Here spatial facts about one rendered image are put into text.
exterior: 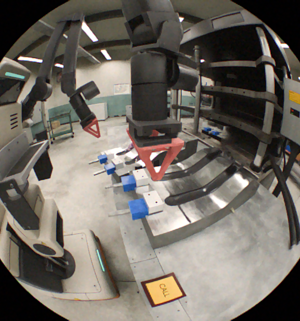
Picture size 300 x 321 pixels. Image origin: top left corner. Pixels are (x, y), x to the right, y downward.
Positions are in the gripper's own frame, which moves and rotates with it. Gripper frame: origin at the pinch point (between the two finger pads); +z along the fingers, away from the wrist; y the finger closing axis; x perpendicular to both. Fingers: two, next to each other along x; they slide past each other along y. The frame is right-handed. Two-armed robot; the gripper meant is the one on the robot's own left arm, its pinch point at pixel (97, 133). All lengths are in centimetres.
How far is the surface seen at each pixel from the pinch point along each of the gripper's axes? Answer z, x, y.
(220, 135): 51, -77, 2
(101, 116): 95, -15, 621
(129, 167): 17.0, -3.4, -9.9
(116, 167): 13.4, 0.8, -9.8
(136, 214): 10.0, 1.4, -37.1
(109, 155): 12.5, 1.5, 1.0
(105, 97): 19, -90, 699
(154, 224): 11.8, -0.9, -40.9
